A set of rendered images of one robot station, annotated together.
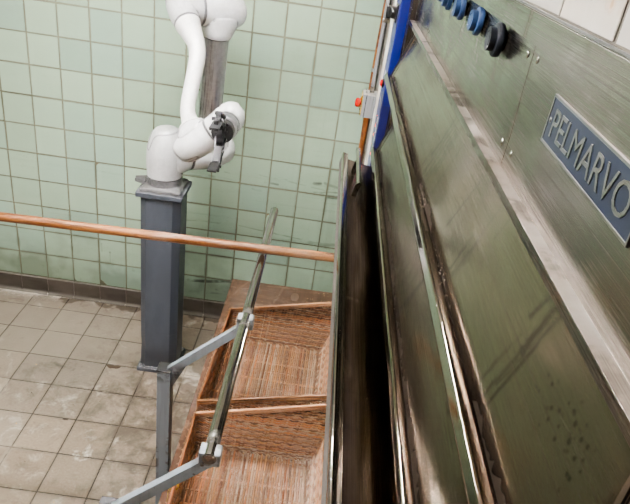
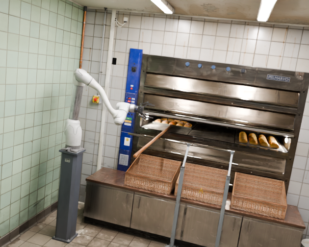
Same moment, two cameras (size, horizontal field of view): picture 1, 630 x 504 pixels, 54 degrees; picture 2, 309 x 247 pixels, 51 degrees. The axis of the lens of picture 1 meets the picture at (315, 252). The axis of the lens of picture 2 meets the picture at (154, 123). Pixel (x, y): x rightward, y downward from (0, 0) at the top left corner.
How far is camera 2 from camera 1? 3.79 m
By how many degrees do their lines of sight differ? 72
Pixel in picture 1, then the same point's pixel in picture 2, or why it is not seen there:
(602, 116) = (278, 74)
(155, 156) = (79, 135)
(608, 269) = (287, 84)
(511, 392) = (280, 99)
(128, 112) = (15, 132)
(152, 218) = (78, 162)
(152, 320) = (73, 212)
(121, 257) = (8, 214)
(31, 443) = not seen: outside the picture
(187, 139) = (123, 116)
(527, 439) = (287, 99)
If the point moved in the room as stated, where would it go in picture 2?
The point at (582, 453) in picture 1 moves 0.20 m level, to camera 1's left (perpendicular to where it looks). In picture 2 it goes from (292, 96) to (295, 97)
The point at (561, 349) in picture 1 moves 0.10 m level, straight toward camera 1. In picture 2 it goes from (282, 93) to (292, 94)
